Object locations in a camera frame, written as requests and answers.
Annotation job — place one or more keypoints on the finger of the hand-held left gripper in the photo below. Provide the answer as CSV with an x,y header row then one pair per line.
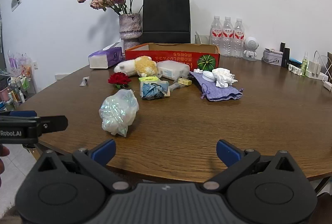
x,y
22,113
54,123

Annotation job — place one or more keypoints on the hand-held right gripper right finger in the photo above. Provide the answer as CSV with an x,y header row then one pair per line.
x,y
228,152

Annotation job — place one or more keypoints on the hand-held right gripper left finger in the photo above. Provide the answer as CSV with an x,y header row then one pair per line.
x,y
103,152

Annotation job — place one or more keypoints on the iridescent plastic bag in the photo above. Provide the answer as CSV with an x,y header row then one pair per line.
x,y
118,112

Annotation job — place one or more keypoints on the red artificial rose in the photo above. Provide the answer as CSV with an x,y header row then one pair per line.
x,y
119,78

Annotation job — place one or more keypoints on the white tissue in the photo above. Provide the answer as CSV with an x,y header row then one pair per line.
x,y
223,77

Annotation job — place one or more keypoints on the dark bundle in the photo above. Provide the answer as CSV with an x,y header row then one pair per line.
x,y
153,90

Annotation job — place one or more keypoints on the white ribbed round cap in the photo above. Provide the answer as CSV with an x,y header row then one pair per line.
x,y
208,76

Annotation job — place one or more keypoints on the small yellow block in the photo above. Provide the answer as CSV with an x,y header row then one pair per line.
x,y
184,81

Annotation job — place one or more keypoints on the small white cap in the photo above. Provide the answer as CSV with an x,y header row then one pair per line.
x,y
198,71

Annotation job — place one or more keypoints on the white and yellow plush toy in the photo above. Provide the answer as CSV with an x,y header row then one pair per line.
x,y
140,65

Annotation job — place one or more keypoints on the orange cardboard box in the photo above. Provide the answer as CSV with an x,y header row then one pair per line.
x,y
171,58

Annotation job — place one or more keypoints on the person's left hand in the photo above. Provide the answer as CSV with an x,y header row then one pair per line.
x,y
3,161

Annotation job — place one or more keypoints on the shelf with toiletries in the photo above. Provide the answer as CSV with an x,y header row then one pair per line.
x,y
15,78

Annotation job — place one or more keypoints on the purple tissue pack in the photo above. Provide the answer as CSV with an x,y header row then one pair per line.
x,y
103,58

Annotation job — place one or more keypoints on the yellow-green small pack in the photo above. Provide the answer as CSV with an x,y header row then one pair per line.
x,y
148,79

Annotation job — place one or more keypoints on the white wet wipes pack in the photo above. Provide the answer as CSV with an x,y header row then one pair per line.
x,y
172,69

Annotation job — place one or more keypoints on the printed tin box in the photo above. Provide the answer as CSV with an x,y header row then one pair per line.
x,y
271,60

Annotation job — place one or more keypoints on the white robot-shaped speaker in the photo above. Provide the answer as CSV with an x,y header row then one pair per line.
x,y
251,45

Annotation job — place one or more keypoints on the pink and white small case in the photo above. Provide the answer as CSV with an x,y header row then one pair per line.
x,y
273,51

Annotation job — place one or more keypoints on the black lipstick tube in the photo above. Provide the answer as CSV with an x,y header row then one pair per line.
x,y
282,46
286,56

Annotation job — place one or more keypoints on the blue flat item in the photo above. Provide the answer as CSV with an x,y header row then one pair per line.
x,y
295,60

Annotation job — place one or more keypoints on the clear water bottle red label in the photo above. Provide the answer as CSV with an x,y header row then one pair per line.
x,y
227,37
216,37
239,38

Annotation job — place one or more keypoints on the clear glass cup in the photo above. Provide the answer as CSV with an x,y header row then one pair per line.
x,y
203,39

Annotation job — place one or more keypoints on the green spray bottle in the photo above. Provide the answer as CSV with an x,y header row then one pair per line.
x,y
304,64

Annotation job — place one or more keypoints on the small white power adapter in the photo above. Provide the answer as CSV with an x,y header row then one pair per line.
x,y
328,85

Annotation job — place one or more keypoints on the purple textured vase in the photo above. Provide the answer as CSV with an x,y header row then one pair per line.
x,y
130,29

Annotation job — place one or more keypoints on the clear plastic spoon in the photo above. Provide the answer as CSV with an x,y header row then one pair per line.
x,y
197,36

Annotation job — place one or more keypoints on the white charger block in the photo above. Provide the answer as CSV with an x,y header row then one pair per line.
x,y
315,67

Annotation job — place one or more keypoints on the black paper bag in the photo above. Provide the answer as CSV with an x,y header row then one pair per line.
x,y
166,19

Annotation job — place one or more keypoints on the white wall socket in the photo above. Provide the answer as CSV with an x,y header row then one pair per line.
x,y
62,77

